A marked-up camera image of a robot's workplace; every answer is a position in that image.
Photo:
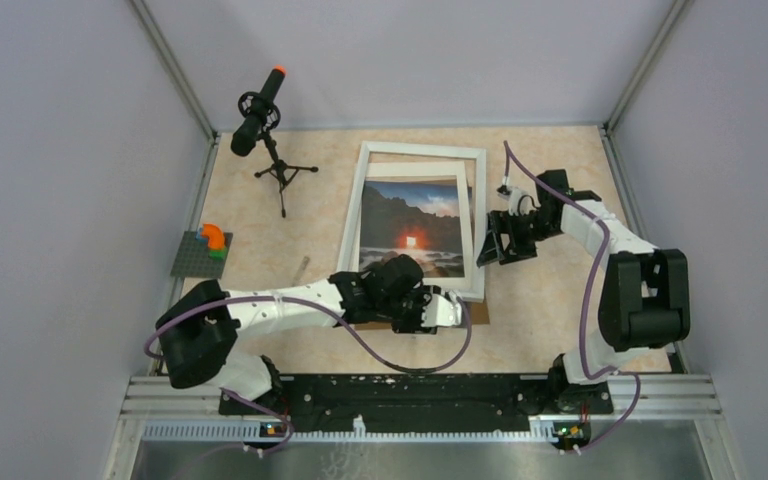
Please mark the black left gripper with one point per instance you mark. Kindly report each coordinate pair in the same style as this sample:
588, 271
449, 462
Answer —
413, 325

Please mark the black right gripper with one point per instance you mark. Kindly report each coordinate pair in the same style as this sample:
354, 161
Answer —
514, 250

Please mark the brown frame backing board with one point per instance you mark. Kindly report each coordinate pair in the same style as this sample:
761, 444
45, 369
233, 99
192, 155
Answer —
479, 315

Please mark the white picture frame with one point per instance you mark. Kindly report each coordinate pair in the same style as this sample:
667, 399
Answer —
474, 291

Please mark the volcano photo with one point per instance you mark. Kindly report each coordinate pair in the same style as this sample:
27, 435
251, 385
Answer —
421, 219

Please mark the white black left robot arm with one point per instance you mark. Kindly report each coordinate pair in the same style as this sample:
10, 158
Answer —
198, 333

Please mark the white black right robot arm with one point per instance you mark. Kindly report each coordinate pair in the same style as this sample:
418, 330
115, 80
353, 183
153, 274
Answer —
644, 302

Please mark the black microphone tripod stand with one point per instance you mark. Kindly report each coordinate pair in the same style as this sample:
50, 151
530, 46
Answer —
280, 170

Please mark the green toy block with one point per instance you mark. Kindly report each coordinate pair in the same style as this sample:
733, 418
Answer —
218, 254

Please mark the orange curved toy block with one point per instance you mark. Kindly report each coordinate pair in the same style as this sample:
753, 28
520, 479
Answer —
214, 236

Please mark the grey lego baseplate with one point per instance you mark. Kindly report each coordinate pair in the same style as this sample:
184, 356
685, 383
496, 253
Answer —
193, 259

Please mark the blue toy block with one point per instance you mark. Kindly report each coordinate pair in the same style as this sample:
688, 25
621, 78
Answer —
199, 237

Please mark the black microphone orange tip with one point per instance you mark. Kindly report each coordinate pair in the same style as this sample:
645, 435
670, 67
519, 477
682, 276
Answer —
259, 112

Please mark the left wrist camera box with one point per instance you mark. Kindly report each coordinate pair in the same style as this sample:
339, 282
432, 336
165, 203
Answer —
443, 310

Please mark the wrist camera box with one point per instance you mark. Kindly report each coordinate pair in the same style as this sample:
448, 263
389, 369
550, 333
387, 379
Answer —
517, 199
443, 310

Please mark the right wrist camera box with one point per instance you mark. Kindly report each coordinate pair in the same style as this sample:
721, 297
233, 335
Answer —
517, 199

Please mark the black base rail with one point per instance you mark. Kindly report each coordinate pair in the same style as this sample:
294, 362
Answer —
436, 403

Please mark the aluminium front rail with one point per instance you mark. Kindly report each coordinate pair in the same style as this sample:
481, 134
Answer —
153, 410

